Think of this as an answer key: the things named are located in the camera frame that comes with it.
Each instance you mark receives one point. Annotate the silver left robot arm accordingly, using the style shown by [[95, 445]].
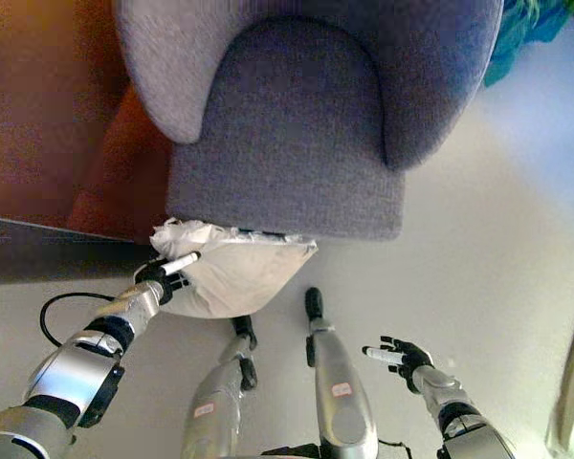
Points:
[[72, 363]]

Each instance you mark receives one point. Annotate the dark rounded cabinet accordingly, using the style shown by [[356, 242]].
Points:
[[52, 253]]

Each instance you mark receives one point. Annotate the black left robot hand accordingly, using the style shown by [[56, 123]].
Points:
[[165, 275]]

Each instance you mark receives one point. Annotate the silver robot leg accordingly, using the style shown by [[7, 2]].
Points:
[[335, 378], [225, 397]]

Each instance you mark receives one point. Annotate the white fringed pillow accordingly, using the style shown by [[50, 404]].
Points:
[[239, 277]]

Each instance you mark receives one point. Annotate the green leafy potted plant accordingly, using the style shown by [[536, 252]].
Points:
[[521, 38]]

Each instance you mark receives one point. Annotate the silver right robot leg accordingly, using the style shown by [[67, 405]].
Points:
[[335, 378]]

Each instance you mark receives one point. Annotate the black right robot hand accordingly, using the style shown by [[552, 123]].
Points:
[[404, 358]]

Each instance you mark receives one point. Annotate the grey fabric tub armchair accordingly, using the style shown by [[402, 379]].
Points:
[[292, 119]]

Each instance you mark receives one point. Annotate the silver left robot leg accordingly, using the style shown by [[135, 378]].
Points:
[[225, 397]]

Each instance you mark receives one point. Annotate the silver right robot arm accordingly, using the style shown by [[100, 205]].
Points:
[[459, 411]]

